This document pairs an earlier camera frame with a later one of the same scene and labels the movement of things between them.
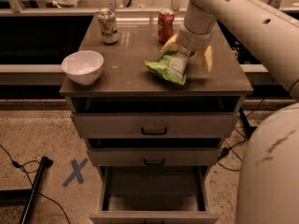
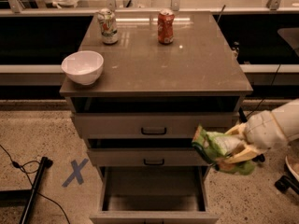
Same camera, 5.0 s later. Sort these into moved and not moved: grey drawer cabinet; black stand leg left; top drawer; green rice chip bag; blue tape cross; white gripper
Moved: white gripper; green rice chip bag
Not moved: blue tape cross; grey drawer cabinet; top drawer; black stand leg left
